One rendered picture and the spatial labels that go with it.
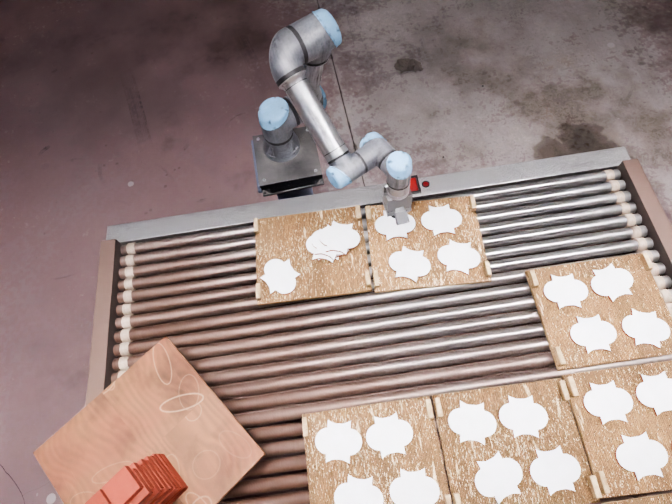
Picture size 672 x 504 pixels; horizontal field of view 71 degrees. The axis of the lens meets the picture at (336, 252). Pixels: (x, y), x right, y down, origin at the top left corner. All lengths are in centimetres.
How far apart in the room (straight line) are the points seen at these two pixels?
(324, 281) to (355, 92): 201
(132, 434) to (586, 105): 318
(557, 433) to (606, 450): 14
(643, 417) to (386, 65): 273
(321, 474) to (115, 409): 66
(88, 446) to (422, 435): 101
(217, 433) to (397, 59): 287
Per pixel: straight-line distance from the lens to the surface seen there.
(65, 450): 174
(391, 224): 178
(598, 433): 172
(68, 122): 399
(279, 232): 181
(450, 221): 181
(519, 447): 164
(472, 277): 173
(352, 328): 166
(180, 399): 160
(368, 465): 158
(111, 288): 193
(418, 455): 158
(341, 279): 170
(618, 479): 172
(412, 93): 347
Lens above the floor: 251
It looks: 64 degrees down
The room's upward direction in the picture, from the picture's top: 10 degrees counter-clockwise
